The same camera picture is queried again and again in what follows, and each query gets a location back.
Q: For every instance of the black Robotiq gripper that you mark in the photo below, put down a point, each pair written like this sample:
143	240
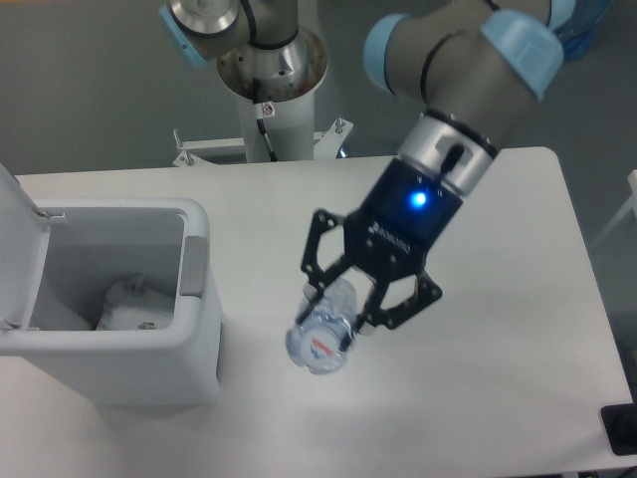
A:
388	238

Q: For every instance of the clear plastic water bottle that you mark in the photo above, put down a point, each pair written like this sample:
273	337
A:
321	342

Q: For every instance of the white plastic bag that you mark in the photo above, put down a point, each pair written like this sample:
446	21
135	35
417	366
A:
132	305

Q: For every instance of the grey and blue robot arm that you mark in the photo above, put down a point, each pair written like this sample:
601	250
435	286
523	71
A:
476	66

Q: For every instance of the white trash can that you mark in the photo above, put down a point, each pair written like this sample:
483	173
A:
102	242

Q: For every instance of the white trash can lid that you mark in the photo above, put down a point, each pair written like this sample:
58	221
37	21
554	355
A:
25	236

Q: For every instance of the black device at table edge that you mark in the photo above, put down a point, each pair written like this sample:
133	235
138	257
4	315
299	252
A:
620	425

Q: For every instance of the blue plastic bag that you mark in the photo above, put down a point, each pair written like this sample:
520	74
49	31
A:
576	24

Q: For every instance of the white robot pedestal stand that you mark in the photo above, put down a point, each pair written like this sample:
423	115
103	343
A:
274	92

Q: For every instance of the white frame at right edge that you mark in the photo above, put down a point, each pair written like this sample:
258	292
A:
628	208

